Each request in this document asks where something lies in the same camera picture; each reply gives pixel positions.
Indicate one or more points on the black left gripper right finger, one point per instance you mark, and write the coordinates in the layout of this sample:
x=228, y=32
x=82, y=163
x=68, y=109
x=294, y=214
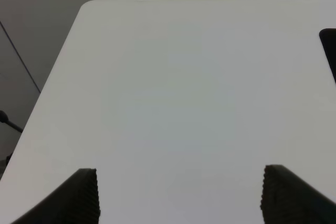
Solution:
x=286, y=198

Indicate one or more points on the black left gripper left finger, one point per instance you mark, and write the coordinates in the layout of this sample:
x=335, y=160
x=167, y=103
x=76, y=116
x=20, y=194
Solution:
x=76, y=200

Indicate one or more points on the black mouse pad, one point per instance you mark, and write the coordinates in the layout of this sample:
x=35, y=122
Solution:
x=328, y=40

